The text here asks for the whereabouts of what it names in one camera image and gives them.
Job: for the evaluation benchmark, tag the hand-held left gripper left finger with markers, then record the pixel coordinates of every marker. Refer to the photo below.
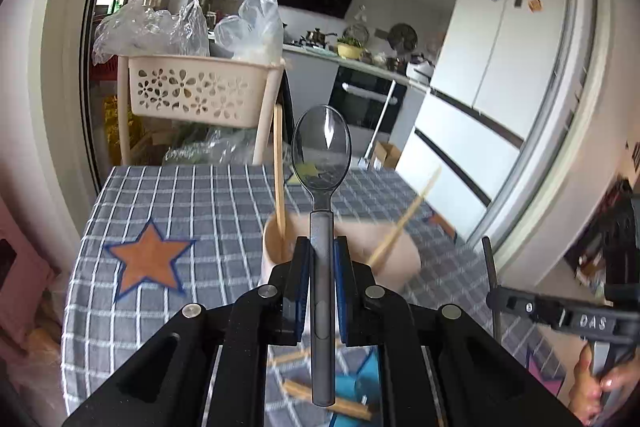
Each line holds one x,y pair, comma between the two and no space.
301,302

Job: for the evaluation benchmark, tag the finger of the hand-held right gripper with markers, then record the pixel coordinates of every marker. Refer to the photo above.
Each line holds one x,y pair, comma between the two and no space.
525,307

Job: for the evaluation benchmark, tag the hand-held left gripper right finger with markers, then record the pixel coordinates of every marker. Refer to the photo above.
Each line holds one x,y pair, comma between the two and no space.
342,292

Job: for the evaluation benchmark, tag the bamboo chopstick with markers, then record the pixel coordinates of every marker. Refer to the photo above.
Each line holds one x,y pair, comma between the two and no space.
300,391
287,357
278,167
400,227

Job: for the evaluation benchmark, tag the beige plastic utensil holder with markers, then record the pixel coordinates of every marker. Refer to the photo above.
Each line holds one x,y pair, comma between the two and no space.
407,264

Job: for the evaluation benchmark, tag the person's right hand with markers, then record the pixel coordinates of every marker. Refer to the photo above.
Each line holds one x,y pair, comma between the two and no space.
582,387

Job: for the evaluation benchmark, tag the grey plaid star tablecloth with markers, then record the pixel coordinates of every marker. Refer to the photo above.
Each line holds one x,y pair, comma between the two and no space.
200,207

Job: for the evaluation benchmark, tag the cardboard box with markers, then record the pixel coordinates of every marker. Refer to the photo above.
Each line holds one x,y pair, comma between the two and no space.
387,154

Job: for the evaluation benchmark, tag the bag of green vegetables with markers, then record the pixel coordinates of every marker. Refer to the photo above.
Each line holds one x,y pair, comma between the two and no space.
200,149

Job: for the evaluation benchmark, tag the black built-in oven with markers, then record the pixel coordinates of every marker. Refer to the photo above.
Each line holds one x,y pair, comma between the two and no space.
360,97

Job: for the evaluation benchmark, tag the beige flower-cut basket rack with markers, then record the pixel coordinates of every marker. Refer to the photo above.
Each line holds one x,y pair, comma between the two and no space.
200,92

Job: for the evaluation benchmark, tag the white countertop appliance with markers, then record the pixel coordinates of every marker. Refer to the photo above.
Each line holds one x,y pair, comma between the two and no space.
419,69

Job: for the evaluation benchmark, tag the white kitchen counter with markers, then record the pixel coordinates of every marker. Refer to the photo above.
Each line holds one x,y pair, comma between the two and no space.
320,54

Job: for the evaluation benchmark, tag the yellow-green bowl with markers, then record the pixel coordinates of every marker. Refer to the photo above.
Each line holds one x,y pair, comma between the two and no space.
350,52

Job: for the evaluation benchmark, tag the white refrigerator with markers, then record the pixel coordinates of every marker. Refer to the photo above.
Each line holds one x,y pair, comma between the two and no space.
500,57

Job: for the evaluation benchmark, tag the metal cooking pot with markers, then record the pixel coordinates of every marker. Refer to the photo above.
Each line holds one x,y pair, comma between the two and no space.
320,38

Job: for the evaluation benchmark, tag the round dark pan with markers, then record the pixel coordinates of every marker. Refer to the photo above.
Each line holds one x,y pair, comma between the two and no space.
402,38

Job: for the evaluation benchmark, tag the yellow packets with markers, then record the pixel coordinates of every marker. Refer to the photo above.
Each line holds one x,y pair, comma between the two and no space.
112,117

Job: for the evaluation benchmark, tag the clear plastic bag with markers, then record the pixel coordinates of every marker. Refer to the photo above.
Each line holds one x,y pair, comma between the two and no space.
140,27
255,27

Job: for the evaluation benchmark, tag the red plastic crate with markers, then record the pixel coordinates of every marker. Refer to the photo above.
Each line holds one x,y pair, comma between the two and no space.
106,69

